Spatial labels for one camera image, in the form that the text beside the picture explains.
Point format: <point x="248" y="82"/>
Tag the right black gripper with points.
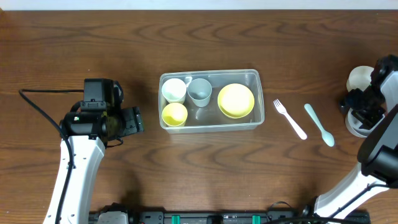
<point x="360" y="109"/>

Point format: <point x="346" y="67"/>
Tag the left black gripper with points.
<point x="132" y="121"/>

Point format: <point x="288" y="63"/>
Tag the grey plastic bowl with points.
<point x="353" y="125"/>

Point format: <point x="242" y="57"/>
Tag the white plastic bowl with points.
<point x="359" y="77"/>

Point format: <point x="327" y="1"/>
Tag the yellow plastic cup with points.
<point x="174" y="115"/>

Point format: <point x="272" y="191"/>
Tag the white plastic cup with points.
<point x="174" y="90"/>

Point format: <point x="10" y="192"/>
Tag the grey plastic cup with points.
<point x="200" y="90"/>

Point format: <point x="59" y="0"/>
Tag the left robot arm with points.
<point x="88" y="134"/>

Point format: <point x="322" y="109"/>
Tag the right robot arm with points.
<point x="376" y="170"/>

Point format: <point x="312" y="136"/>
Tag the mint green plastic spoon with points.
<point x="326" y="136"/>

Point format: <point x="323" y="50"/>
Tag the white plastic fork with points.
<point x="282" y="110"/>

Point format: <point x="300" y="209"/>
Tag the clear plastic storage box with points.
<point x="210" y="118"/>

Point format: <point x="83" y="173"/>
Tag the black mounting rail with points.
<point x="118" y="213"/>

